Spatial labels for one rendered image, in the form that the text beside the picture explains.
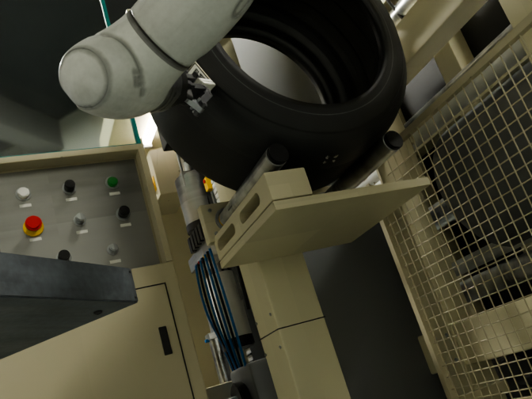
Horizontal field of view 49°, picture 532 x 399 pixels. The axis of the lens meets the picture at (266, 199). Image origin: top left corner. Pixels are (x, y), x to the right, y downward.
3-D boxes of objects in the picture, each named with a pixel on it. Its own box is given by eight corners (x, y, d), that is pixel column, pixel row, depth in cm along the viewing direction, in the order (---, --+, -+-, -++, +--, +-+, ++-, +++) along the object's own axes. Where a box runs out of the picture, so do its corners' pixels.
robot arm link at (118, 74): (139, 134, 85) (203, 72, 81) (81, 140, 70) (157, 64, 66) (92, 77, 85) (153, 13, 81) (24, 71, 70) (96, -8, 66)
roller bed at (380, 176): (350, 215, 174) (318, 128, 183) (390, 208, 180) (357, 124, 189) (385, 188, 157) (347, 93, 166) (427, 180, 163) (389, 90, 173)
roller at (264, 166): (222, 231, 140) (214, 214, 142) (238, 225, 143) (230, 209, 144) (274, 165, 111) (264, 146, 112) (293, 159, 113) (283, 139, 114)
